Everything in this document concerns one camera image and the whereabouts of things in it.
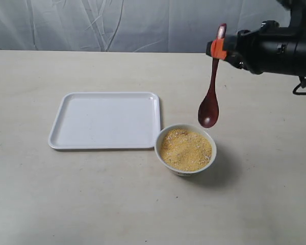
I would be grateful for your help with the white plastic tray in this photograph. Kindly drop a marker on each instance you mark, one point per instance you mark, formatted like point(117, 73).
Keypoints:
point(106, 121)

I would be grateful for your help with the yellow grainy powder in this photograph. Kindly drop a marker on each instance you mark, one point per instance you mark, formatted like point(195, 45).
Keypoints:
point(185, 150)

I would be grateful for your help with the white ceramic bowl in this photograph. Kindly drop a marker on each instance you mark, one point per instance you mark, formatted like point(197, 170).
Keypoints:
point(162, 134)

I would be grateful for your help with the orange taped right gripper finger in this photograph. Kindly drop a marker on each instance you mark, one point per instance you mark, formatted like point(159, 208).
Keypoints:
point(221, 48)

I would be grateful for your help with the dark brown wooden spoon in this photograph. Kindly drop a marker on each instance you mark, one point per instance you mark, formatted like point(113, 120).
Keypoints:
point(209, 110)

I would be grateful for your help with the white backdrop curtain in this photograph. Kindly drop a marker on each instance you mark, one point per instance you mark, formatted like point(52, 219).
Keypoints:
point(128, 26)

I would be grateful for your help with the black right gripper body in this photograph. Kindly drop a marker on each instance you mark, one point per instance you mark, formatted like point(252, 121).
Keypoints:
point(269, 49)

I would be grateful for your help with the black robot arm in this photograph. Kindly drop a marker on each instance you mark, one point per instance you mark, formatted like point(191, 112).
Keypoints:
point(297, 20)

